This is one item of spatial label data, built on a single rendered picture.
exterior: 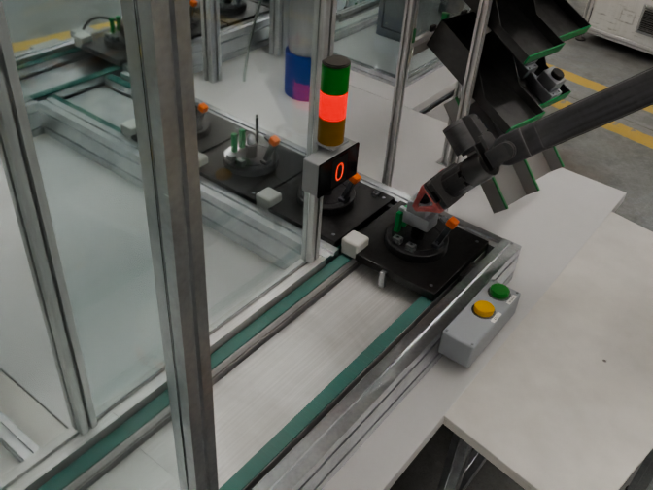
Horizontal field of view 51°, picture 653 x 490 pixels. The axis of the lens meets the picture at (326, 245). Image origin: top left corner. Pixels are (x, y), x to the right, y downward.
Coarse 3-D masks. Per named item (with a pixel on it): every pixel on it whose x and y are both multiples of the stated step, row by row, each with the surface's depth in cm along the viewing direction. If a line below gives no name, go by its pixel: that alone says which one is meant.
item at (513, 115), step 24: (456, 24) 156; (432, 48) 155; (456, 48) 150; (504, 48) 155; (456, 72) 152; (480, 72) 157; (504, 72) 158; (480, 96) 150; (504, 96) 155; (528, 96) 156; (504, 120) 148; (528, 120) 150
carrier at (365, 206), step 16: (336, 192) 162; (352, 192) 163; (368, 192) 167; (336, 208) 158; (352, 208) 161; (368, 208) 162; (384, 208) 164; (336, 224) 156; (352, 224) 156; (336, 240) 151
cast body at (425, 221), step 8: (408, 200) 145; (424, 200) 143; (400, 208) 149; (408, 208) 146; (408, 216) 147; (416, 216) 145; (424, 216) 144; (432, 216) 145; (408, 224) 148; (416, 224) 146; (424, 224) 145; (432, 224) 146
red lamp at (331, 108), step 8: (320, 96) 121; (328, 96) 120; (336, 96) 119; (344, 96) 120; (320, 104) 122; (328, 104) 120; (336, 104) 120; (344, 104) 121; (320, 112) 123; (328, 112) 121; (336, 112) 121; (344, 112) 122; (328, 120) 122; (336, 120) 122
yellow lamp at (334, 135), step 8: (320, 120) 123; (344, 120) 124; (320, 128) 124; (328, 128) 123; (336, 128) 123; (344, 128) 125; (320, 136) 125; (328, 136) 124; (336, 136) 124; (328, 144) 125; (336, 144) 125
